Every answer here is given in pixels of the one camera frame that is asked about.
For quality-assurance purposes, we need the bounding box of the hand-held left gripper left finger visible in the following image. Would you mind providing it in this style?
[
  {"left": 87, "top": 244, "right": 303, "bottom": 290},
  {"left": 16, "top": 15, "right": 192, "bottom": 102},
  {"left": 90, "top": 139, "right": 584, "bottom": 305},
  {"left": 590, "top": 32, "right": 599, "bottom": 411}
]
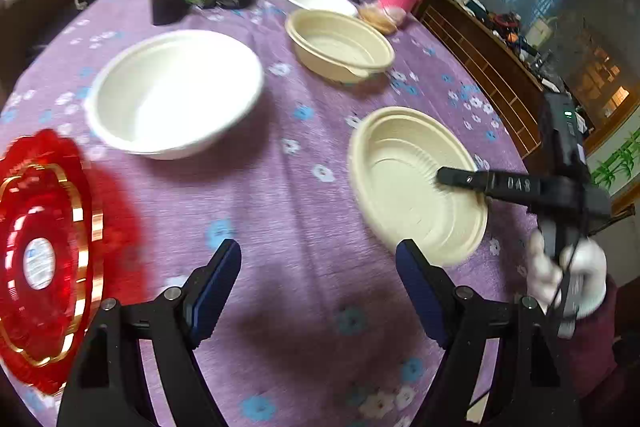
[{"left": 56, "top": 238, "right": 242, "bottom": 427}]

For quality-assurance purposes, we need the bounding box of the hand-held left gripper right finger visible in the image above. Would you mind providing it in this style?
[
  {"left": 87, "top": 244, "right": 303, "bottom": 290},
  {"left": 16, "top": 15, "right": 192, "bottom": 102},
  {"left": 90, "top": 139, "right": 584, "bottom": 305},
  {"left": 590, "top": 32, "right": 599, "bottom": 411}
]
[{"left": 395, "top": 238, "right": 583, "bottom": 427}]

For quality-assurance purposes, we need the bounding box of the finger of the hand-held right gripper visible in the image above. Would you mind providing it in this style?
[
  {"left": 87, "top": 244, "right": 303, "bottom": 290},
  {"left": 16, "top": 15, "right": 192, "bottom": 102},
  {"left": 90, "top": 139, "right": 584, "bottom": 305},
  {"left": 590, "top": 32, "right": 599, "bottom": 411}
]
[{"left": 436, "top": 166, "right": 547, "bottom": 210}]

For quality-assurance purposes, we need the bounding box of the shallow beige plate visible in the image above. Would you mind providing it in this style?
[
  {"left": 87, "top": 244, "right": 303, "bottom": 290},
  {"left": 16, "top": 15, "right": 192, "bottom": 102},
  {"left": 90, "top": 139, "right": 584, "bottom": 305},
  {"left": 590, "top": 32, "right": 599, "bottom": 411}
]
[{"left": 348, "top": 106, "right": 490, "bottom": 268}]

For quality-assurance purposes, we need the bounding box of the person's right forearm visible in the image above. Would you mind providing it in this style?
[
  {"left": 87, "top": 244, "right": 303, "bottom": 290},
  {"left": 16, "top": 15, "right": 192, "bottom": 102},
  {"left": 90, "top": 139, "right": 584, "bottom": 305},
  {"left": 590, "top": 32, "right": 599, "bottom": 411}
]
[{"left": 570, "top": 274, "right": 640, "bottom": 400}]

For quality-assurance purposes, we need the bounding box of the person's right hand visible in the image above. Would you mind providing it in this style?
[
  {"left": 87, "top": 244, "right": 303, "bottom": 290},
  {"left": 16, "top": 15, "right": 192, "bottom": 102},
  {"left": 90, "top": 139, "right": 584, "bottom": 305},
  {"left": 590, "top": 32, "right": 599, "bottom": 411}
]
[{"left": 525, "top": 232, "right": 608, "bottom": 320}]

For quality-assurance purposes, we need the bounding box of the purple floral tablecloth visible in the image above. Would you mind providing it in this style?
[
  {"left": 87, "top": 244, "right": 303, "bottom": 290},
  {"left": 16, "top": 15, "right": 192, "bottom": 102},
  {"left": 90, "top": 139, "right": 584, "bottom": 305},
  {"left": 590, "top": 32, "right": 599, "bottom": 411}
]
[{"left": 0, "top": 0, "right": 546, "bottom": 427}]

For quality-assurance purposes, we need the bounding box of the wooden cabinet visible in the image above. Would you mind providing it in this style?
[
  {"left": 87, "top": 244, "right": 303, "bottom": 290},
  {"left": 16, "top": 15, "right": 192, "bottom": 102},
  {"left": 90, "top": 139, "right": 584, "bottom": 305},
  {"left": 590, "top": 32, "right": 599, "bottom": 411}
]
[{"left": 415, "top": 0, "right": 640, "bottom": 218}]

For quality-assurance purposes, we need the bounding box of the red plastic plate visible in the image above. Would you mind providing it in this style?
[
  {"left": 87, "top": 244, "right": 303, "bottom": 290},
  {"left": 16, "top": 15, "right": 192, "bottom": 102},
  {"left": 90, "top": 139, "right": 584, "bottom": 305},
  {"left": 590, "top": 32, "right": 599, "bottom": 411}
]
[{"left": 0, "top": 129, "right": 143, "bottom": 397}]

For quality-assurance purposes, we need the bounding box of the bagged bread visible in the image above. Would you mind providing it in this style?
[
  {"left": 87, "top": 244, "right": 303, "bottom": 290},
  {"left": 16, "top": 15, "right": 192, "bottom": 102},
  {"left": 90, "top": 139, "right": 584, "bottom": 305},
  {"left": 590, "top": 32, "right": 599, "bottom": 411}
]
[{"left": 358, "top": 3, "right": 401, "bottom": 34}]

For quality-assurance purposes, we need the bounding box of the large white foam bowl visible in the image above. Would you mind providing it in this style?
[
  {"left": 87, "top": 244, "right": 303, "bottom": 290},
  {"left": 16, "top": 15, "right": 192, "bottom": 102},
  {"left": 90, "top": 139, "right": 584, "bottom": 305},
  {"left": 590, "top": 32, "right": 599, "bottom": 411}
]
[{"left": 86, "top": 29, "right": 265, "bottom": 160}]

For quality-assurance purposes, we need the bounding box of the deep beige bowl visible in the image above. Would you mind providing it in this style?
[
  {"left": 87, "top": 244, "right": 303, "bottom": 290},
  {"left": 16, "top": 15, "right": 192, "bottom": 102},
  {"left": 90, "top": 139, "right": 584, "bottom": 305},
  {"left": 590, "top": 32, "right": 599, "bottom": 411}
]
[{"left": 285, "top": 8, "right": 396, "bottom": 84}]

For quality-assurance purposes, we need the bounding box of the green bamboo wall sticker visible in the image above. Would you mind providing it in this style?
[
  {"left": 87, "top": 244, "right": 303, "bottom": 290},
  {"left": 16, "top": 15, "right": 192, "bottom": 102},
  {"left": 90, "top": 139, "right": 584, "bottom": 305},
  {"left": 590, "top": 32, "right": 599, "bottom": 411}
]
[{"left": 590, "top": 132, "right": 640, "bottom": 188}]

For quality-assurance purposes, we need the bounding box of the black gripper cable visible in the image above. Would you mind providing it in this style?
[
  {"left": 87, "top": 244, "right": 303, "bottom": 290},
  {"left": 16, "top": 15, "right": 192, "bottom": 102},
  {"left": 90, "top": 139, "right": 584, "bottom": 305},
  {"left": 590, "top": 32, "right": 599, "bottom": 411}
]
[{"left": 545, "top": 187, "right": 616, "bottom": 323}]

